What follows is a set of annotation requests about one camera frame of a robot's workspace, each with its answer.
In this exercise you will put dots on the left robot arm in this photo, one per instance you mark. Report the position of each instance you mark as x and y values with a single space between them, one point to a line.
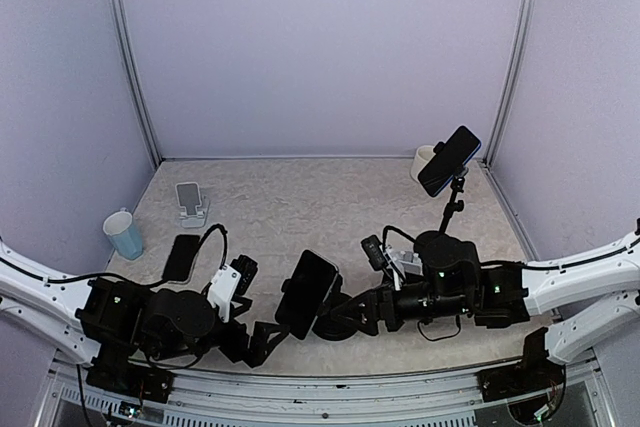
102 319

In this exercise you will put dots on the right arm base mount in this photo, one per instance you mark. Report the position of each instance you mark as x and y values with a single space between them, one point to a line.
534 372

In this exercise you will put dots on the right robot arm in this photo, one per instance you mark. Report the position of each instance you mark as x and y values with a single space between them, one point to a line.
444 277

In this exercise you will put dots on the right aluminium frame post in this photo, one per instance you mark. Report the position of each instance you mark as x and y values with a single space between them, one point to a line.
517 54

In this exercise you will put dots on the black phone clear case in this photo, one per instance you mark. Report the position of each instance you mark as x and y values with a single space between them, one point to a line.
179 265

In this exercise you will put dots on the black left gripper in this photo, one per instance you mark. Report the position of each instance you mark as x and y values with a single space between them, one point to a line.
257 350

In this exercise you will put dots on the black phone on round stand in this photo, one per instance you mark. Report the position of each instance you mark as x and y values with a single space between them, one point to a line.
305 292

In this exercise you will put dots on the aluminium frame post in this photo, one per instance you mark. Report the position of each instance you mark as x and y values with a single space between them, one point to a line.
142 114
517 54

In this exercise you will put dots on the light blue cup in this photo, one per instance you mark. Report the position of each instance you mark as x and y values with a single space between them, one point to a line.
123 234

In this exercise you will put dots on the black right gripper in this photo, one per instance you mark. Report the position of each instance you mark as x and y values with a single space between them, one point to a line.
385 295

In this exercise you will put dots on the white folding phone stand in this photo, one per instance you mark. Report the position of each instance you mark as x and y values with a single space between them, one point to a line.
193 205

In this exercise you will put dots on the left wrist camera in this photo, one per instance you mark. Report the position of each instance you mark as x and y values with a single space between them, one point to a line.
230 281

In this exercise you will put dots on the black phone blue edge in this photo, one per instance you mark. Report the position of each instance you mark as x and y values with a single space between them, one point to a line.
449 158

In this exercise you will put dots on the front aluminium rail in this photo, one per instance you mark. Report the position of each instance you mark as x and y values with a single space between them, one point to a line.
208 398

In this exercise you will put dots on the white cup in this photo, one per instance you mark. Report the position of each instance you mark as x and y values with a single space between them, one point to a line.
422 157

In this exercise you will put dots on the left aluminium frame post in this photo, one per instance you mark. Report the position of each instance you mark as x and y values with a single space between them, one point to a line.
142 114

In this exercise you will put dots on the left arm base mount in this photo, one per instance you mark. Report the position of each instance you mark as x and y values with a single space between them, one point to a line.
143 383

